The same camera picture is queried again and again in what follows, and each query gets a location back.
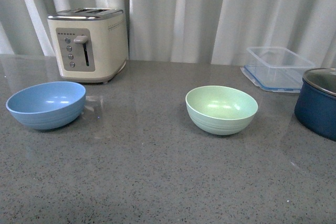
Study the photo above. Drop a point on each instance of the cream two-slot toaster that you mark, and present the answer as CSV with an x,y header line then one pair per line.
x,y
90,44

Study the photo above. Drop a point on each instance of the green bowl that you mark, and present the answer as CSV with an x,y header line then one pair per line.
x,y
220,110

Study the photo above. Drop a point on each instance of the clear plastic food container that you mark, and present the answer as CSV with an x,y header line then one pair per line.
x,y
276,69

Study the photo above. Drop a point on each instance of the white pleated curtain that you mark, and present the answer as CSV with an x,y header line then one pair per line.
x,y
210,31

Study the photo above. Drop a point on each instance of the blue bowl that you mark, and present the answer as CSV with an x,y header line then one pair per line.
x,y
48,106

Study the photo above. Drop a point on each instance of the dark blue pot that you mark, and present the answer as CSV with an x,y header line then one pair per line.
x,y
315,107

